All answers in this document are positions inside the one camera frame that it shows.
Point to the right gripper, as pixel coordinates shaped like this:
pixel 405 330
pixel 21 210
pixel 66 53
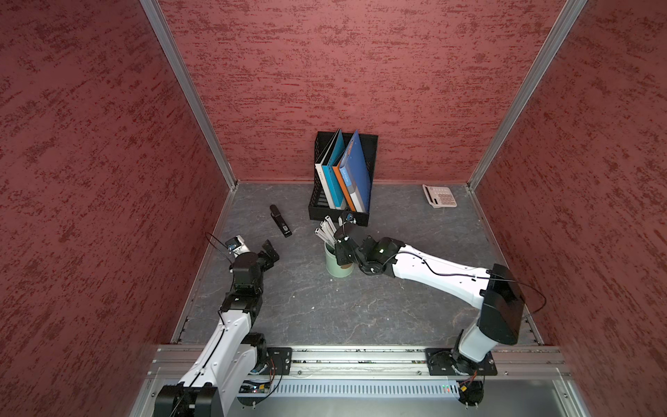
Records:
pixel 342 257

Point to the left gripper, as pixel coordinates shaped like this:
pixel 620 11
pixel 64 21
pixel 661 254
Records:
pixel 267 262

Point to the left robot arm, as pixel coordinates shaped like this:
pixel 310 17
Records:
pixel 233 352

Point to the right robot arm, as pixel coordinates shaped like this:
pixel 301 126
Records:
pixel 493 292

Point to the wrapped straws in cup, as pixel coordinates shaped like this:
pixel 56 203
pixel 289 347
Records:
pixel 327 229

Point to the green cup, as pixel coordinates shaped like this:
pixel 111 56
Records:
pixel 334 269

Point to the black stapler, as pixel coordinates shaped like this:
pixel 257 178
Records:
pixel 279 221

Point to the black file organizer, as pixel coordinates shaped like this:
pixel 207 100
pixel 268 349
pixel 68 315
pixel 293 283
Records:
pixel 318 207

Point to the orange book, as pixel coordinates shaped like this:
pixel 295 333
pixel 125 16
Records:
pixel 343 186

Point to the blue folder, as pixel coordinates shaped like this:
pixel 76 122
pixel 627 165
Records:
pixel 355 173

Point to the teal book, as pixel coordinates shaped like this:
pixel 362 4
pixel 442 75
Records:
pixel 332 155

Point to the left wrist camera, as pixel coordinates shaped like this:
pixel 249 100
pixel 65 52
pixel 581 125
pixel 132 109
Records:
pixel 236 246

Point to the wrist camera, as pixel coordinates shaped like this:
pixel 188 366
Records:
pixel 236 246
pixel 347 218

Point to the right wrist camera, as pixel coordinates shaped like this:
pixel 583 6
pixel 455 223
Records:
pixel 347 218

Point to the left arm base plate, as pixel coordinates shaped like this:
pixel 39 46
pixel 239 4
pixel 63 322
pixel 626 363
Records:
pixel 277 362

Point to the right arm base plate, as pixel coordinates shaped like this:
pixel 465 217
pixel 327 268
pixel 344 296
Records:
pixel 442 362

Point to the aluminium front rail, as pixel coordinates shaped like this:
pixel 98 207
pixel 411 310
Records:
pixel 530 363

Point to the left aluminium corner post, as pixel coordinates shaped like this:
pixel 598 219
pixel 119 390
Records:
pixel 159 25

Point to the aluminium corner post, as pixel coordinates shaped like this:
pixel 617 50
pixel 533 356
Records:
pixel 159 25
pixel 562 26

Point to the right aluminium corner post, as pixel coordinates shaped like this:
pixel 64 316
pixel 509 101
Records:
pixel 562 26

